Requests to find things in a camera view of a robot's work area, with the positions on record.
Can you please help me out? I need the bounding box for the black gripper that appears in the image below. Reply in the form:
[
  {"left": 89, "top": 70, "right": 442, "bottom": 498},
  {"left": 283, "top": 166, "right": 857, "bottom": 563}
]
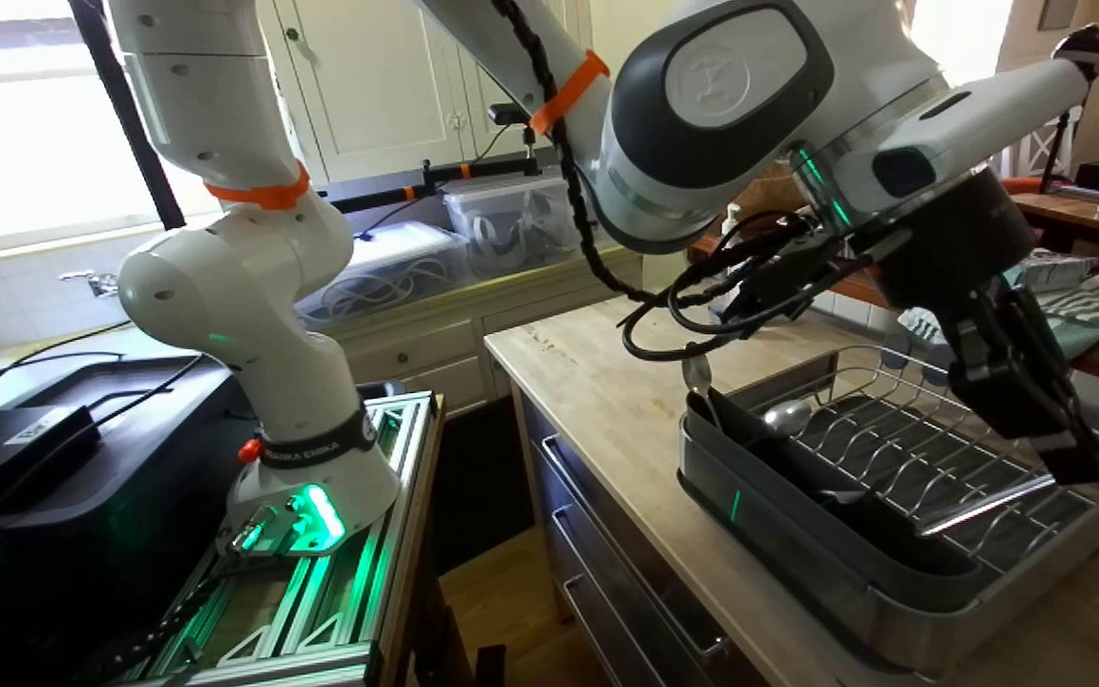
[{"left": 885, "top": 169, "right": 1099, "bottom": 490}]

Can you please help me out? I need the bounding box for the silver table knife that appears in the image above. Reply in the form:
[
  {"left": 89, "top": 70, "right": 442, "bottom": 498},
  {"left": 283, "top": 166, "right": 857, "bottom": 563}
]
[{"left": 916, "top": 468, "right": 1063, "bottom": 538}]

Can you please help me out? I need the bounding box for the metal dish drying rack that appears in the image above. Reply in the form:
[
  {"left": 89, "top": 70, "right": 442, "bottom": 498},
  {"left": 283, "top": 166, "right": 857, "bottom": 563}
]
[{"left": 673, "top": 334, "right": 1099, "bottom": 681}]

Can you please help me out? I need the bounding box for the counter drawer cabinet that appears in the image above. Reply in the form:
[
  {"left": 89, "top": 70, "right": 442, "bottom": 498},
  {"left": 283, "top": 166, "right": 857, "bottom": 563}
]
[{"left": 503, "top": 377, "right": 769, "bottom": 687}]

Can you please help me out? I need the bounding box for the teal box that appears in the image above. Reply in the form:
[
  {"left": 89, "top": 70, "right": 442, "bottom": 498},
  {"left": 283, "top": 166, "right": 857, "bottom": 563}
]
[{"left": 1011, "top": 250, "right": 1099, "bottom": 298}]

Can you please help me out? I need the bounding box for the silver spoon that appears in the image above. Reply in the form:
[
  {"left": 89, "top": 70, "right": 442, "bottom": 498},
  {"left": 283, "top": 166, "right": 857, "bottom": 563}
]
[{"left": 678, "top": 351, "right": 718, "bottom": 432}]

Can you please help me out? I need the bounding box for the clear plastic storage bin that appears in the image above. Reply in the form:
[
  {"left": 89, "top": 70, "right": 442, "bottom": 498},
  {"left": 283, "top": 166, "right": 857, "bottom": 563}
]
[
  {"left": 299, "top": 220, "right": 468, "bottom": 323},
  {"left": 434, "top": 169, "right": 595, "bottom": 280}
]

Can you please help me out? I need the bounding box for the white low cabinet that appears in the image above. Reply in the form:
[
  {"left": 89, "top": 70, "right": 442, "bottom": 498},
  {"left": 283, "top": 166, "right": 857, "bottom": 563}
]
[{"left": 304, "top": 246, "right": 647, "bottom": 419}]

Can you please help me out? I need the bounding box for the black rod with orange clamps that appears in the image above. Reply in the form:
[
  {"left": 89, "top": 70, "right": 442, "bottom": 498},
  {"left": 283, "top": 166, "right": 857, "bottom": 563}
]
[{"left": 316, "top": 150, "right": 549, "bottom": 220}]

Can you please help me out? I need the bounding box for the aluminium extrusion robot stand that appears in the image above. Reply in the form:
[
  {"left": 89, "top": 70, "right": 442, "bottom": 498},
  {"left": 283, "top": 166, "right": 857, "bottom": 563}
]
[{"left": 103, "top": 385, "right": 446, "bottom": 687}]

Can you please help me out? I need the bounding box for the black slanted pole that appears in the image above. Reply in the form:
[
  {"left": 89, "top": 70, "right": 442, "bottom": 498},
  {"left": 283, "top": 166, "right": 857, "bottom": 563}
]
[{"left": 66, "top": 0, "right": 194, "bottom": 250}]

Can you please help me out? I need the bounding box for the large black equipment case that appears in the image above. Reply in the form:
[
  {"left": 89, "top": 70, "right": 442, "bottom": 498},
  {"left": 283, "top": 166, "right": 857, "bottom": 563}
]
[{"left": 0, "top": 354, "right": 258, "bottom": 687}]

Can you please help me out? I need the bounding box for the small black box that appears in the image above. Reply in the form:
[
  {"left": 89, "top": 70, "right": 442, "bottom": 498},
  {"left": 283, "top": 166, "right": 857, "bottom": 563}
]
[{"left": 0, "top": 398, "right": 107, "bottom": 524}]

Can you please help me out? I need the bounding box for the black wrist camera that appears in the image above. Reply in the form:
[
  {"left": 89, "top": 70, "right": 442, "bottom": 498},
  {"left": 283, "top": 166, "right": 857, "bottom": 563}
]
[{"left": 722, "top": 209, "right": 835, "bottom": 323}]

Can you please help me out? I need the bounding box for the orange cable strap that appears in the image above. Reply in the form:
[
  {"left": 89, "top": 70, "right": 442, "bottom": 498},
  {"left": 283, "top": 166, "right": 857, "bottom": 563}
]
[
  {"left": 202, "top": 166, "right": 316, "bottom": 219},
  {"left": 521, "top": 47, "right": 614, "bottom": 147}
]

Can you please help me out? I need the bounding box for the white wall cabinet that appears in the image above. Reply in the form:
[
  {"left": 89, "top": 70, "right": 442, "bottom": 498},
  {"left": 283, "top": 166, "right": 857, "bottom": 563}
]
[{"left": 254, "top": 0, "right": 540, "bottom": 186}]

